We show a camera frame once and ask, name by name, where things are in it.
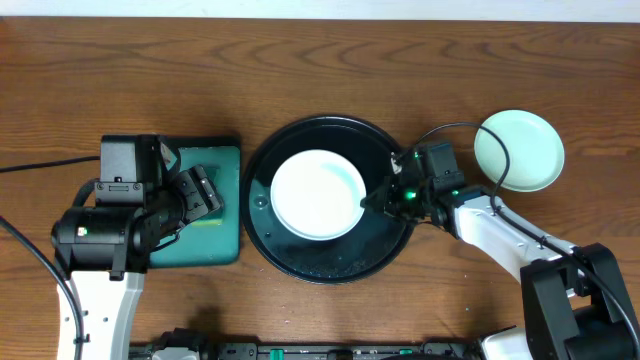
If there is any green yellow sponge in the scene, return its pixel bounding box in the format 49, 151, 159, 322
191, 213, 224, 227

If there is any white plate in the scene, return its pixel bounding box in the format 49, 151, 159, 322
270, 149, 367, 241

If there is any mint plate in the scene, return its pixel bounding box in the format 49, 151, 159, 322
474, 110, 565, 192

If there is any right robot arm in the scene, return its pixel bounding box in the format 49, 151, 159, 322
361, 142, 639, 359

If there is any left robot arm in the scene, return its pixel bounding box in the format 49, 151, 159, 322
51, 135, 222, 359

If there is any green rectangular sponge tray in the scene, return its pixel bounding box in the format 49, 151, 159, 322
151, 136, 241, 268

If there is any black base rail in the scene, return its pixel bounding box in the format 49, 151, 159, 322
128, 328, 485, 360

